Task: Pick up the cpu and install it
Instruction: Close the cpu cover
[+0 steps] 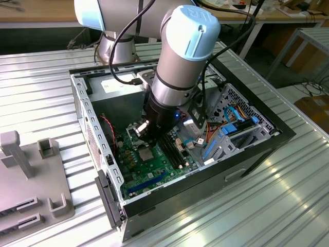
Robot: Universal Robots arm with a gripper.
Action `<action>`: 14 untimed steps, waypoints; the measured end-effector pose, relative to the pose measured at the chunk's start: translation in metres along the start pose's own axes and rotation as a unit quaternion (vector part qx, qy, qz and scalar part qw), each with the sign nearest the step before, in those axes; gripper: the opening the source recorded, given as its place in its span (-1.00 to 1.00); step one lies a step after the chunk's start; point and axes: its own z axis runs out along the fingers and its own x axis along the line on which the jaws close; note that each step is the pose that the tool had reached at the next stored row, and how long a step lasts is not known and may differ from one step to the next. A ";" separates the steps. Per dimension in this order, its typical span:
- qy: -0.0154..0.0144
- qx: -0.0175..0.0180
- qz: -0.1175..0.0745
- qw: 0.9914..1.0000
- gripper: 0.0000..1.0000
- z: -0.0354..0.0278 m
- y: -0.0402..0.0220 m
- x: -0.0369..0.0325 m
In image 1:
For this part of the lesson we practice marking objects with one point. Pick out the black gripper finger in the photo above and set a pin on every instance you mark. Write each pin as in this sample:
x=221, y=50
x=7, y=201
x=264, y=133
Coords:
x=142, y=130

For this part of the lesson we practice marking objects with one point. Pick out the silver CPU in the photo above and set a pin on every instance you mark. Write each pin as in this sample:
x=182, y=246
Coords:
x=145, y=155

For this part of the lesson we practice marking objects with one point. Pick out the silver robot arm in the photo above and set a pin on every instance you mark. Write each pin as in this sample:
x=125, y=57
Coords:
x=180, y=67

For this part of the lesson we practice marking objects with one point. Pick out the grey power supply unit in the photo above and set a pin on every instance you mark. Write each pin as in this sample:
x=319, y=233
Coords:
x=115, y=108

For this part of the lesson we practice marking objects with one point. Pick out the black RAM slot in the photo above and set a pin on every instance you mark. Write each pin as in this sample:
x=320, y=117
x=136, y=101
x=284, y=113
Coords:
x=175, y=158
x=178, y=157
x=181, y=154
x=171, y=159

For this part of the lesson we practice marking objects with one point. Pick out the green motherboard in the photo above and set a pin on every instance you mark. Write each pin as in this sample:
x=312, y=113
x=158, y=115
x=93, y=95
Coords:
x=154, y=169

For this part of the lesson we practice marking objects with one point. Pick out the blue expansion slot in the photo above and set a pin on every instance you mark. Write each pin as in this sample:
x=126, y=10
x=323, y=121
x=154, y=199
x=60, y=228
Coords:
x=147, y=183

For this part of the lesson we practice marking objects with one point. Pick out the grey metal drive cage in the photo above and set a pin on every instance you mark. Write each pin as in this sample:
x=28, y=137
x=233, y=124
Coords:
x=214, y=88

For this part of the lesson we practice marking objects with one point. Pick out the white label sticker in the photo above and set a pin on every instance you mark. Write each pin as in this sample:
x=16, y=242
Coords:
x=209, y=161

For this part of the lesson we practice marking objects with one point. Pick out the blue disk carrier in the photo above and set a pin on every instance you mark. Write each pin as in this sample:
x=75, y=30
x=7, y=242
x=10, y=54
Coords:
x=230, y=129

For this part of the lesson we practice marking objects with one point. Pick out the grey perforated disk bay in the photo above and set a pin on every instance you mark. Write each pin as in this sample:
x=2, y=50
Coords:
x=230, y=150

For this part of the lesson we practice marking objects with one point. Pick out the black PC case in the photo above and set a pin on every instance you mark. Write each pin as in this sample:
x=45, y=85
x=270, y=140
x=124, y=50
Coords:
x=185, y=203

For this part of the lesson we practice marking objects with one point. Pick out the grey parts rack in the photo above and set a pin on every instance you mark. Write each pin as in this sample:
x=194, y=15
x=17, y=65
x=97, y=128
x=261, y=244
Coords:
x=38, y=180

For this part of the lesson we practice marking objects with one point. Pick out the white box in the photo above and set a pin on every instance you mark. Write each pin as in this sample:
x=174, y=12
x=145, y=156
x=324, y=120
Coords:
x=246, y=10

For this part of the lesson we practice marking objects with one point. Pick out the black tripod leg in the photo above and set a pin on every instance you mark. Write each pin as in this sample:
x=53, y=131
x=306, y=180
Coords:
x=259, y=7

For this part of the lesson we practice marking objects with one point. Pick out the wooden desk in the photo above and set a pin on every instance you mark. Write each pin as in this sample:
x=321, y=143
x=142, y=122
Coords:
x=272, y=15

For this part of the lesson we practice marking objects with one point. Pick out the small cardboard box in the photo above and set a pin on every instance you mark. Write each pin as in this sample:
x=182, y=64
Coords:
x=316, y=108

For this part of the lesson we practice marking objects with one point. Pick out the dark RAM stick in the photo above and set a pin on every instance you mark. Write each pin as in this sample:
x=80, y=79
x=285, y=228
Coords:
x=9, y=229
x=9, y=213

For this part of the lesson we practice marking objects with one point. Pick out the large brown cardboard box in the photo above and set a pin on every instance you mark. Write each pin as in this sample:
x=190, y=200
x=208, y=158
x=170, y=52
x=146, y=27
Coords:
x=308, y=59

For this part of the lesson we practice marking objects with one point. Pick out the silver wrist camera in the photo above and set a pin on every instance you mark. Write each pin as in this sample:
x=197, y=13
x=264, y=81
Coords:
x=191, y=126
x=145, y=77

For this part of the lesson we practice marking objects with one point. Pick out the blue plastic rail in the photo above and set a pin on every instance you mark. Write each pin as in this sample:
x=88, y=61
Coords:
x=210, y=148

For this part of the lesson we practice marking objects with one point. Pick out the white metal table frame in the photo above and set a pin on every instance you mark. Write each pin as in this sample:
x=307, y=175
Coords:
x=317, y=36

